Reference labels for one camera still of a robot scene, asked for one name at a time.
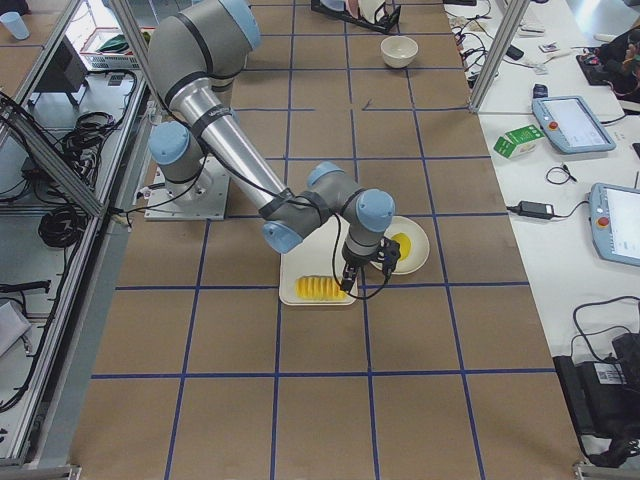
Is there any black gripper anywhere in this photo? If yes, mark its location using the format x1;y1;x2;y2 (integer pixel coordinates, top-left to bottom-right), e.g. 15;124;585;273
340;248;373;292

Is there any blue plate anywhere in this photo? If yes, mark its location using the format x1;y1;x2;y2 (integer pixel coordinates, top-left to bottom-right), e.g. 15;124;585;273
320;0;345;12

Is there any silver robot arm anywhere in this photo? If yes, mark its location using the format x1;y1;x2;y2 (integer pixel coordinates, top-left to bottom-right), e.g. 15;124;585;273
148;1;400;292

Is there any cream round plate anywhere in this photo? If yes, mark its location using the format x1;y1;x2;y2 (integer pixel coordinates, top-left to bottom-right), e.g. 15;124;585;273
385;216;430;275

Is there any cream plate in rack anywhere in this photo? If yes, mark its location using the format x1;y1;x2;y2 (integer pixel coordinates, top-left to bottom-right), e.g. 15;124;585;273
358;0;386;24

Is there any pink plate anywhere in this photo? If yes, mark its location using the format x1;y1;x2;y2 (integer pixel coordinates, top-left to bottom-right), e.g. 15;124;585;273
345;0;360;19

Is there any yellow lemon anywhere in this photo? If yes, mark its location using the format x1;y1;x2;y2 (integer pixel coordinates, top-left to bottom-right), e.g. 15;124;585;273
391;232;412;259

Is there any black power adapter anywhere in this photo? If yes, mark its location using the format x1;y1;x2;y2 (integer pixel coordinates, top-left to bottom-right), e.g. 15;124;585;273
518;201;555;220

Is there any green white carton box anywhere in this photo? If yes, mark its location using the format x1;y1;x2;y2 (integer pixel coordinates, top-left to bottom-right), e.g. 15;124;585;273
493;124;544;159

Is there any cream bowl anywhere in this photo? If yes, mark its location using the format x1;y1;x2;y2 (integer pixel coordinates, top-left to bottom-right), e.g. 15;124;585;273
380;36;419;69

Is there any black dish rack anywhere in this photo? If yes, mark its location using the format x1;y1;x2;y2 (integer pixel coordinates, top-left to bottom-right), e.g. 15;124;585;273
310;0;401;34

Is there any upper blue teach pendant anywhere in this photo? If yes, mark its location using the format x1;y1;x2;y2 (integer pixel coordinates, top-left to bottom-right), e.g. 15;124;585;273
531;96;616;154

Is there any blue teach pendant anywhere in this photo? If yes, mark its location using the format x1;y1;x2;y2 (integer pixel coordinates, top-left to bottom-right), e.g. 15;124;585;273
531;96;616;154
588;183;639;266

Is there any lower blue teach pendant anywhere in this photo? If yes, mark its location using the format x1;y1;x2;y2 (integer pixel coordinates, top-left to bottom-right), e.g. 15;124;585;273
588;183;639;266

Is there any light blue plastic cup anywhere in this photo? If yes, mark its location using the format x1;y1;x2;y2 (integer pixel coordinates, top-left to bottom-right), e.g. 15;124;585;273
0;11;30;40

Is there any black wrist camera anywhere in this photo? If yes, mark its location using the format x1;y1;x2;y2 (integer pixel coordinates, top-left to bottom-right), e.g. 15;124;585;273
374;237;401;277

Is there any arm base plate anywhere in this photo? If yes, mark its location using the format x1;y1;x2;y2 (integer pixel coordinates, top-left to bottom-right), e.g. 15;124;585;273
144;156;230;221

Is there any aluminium frame post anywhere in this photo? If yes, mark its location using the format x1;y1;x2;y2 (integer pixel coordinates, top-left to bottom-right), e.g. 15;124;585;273
469;0;529;113

